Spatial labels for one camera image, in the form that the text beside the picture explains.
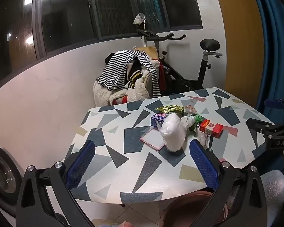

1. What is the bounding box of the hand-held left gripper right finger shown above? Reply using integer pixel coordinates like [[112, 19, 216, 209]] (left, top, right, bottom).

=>
[[189, 138, 268, 227]]

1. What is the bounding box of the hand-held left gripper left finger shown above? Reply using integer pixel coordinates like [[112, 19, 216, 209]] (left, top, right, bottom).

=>
[[15, 140, 96, 227]]

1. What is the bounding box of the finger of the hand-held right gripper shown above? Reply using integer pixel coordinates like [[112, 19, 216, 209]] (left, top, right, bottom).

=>
[[246, 118, 275, 136], [264, 96, 284, 118]]

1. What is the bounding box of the small clear plastic bag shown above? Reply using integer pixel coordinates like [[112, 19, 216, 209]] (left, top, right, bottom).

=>
[[197, 131, 210, 150]]

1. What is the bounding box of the red and orange box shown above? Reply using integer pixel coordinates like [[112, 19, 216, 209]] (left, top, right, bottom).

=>
[[199, 119, 224, 139]]

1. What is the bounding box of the white plastic bag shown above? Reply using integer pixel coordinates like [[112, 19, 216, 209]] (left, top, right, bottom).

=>
[[158, 113, 188, 153]]

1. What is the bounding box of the green plastic wrapper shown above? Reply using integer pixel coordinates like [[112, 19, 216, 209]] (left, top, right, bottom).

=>
[[189, 114, 203, 132]]

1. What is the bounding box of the white tissue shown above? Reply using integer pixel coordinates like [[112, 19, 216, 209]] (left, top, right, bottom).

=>
[[181, 114, 196, 131]]

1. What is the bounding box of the brown round bin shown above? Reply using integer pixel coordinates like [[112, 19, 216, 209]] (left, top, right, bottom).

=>
[[162, 192, 228, 227]]

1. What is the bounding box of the clear wrapper with pink print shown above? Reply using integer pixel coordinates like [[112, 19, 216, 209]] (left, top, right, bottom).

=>
[[184, 104, 198, 115]]

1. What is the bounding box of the pink blister pack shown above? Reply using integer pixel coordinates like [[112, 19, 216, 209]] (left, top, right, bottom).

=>
[[140, 129, 168, 152]]

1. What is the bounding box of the blue cardboard box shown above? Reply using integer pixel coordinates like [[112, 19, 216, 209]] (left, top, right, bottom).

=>
[[150, 113, 168, 127]]

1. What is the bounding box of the gold foil wrapper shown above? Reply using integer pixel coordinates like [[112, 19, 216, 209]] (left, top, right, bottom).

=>
[[155, 104, 185, 115]]

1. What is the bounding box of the person's white fleece clothing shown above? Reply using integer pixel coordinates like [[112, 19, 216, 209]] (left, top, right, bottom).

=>
[[260, 170, 284, 221]]

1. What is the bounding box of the blue curtain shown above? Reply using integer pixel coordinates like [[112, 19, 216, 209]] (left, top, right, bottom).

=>
[[248, 0, 284, 114]]

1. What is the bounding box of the black exercise bike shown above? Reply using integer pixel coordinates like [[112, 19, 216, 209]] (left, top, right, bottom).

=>
[[136, 28, 223, 98]]

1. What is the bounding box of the grey washing machine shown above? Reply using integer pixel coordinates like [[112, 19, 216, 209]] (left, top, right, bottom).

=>
[[0, 135, 24, 219]]

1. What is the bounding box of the red garment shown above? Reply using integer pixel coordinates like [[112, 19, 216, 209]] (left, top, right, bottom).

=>
[[157, 59, 168, 91]]

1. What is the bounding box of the black jacket with yellow stripes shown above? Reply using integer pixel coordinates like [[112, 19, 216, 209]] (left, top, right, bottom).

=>
[[124, 62, 143, 89]]

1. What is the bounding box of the yellow wooden chair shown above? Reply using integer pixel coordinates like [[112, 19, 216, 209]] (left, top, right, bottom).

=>
[[136, 47, 159, 60]]

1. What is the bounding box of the dark framed window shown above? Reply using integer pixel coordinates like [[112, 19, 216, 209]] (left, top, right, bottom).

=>
[[0, 0, 203, 89]]

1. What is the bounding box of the white object on stand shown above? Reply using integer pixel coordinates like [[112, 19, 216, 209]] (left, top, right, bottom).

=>
[[133, 13, 148, 48]]

